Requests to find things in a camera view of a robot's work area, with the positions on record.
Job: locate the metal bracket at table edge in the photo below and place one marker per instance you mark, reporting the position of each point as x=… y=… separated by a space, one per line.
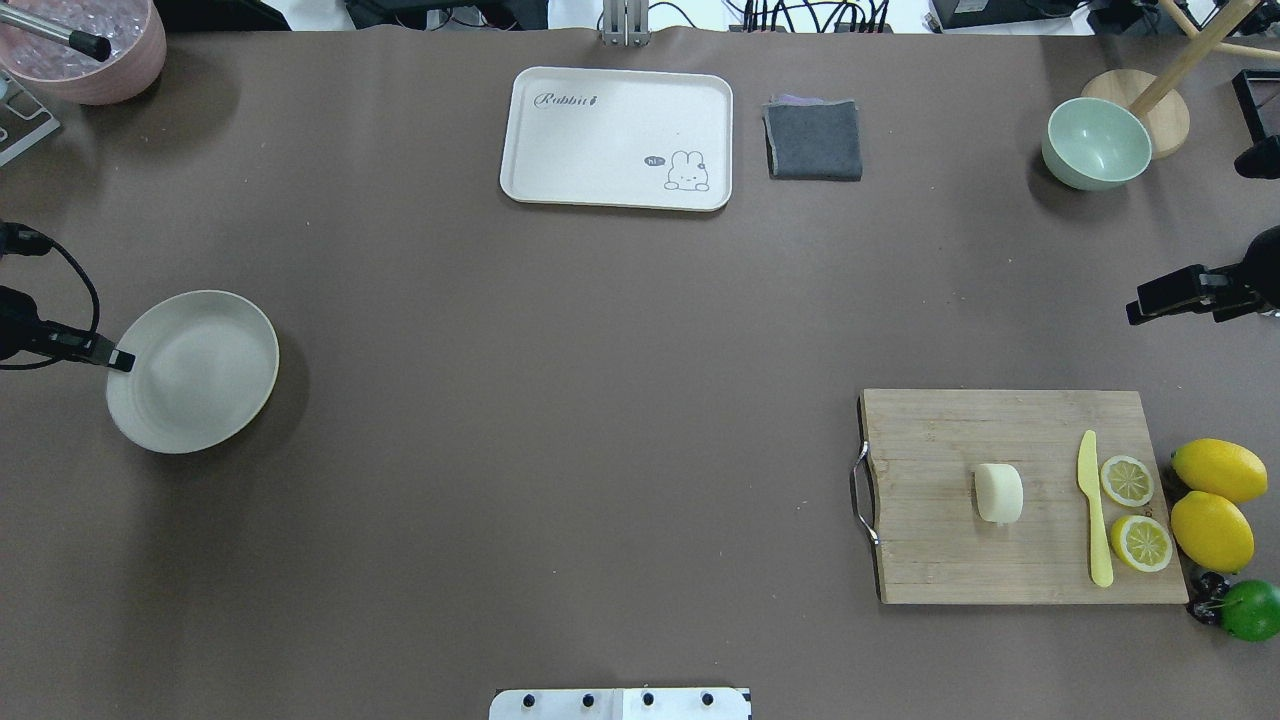
x=625 y=23

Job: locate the grey metal rack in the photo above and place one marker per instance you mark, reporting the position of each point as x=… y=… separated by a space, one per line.
x=25 y=121

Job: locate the mint green bowl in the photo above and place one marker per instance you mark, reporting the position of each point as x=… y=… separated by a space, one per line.
x=1092 y=144

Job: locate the whole yellow lemon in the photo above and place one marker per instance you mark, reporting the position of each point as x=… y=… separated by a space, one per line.
x=1213 y=532
x=1221 y=468

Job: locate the pink bowl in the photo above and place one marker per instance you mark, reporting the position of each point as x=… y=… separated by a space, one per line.
x=134 y=29

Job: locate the grey folded cloth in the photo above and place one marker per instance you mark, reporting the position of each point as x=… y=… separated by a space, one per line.
x=813 y=139

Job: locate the bamboo cutting board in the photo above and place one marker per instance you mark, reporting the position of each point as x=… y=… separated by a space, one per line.
x=974 y=500

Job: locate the whole yellow lemon inner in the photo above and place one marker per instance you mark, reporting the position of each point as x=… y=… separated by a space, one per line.
x=1213 y=532

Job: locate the metal rod black tip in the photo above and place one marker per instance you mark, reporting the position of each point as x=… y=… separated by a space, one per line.
x=94 y=46

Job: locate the lemon slice near limes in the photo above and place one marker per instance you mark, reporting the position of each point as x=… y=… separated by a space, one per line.
x=1142 y=543

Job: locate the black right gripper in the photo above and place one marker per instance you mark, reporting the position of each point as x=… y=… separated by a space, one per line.
x=1232 y=291

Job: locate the cream rabbit tray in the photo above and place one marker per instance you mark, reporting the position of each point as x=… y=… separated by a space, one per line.
x=619 y=138

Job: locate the whole yellow lemon outer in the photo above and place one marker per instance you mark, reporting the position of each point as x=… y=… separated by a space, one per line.
x=1221 y=468

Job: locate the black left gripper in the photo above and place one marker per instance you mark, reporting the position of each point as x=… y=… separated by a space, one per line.
x=18 y=322

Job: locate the wooden stand with round base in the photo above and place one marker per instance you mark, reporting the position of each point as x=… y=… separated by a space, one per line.
x=1154 y=100

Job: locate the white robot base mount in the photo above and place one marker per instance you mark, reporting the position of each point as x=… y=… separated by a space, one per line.
x=623 y=703

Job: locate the cream round plate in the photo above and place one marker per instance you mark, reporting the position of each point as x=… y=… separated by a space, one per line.
x=205 y=363

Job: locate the lemon slice near board edge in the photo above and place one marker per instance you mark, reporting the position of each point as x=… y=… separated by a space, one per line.
x=1127 y=481

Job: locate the green lime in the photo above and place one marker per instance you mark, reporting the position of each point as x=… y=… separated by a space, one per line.
x=1250 y=611

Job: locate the yellow plastic knife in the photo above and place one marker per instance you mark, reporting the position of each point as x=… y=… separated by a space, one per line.
x=1087 y=474

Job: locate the black frame object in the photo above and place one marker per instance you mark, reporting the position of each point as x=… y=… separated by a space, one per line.
x=1257 y=92

